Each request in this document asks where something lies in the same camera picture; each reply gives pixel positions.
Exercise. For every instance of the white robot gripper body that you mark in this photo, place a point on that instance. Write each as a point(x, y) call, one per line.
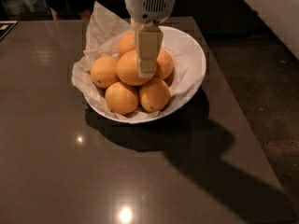
point(149, 4)

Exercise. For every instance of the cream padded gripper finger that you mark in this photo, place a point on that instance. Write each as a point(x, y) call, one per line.
point(148, 40)

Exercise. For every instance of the orange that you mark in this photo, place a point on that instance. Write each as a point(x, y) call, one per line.
point(164, 65)
point(127, 70)
point(121, 98)
point(154, 95)
point(103, 72)
point(127, 43)

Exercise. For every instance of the right back orange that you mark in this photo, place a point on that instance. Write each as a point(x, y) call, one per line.
point(164, 65)

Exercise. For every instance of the top centre orange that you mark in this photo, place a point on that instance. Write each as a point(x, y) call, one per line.
point(127, 70)

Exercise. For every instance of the white ceramic bowl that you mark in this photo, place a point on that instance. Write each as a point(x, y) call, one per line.
point(190, 70)

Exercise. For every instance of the front right orange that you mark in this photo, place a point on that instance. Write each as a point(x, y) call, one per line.
point(154, 95)

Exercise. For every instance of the front left orange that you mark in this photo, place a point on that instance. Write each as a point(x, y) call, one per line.
point(121, 98)

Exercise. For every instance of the white crumpled paper liner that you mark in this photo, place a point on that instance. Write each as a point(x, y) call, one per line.
point(104, 31)

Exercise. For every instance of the black framed object table corner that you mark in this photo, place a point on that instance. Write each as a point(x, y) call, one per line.
point(6, 27)

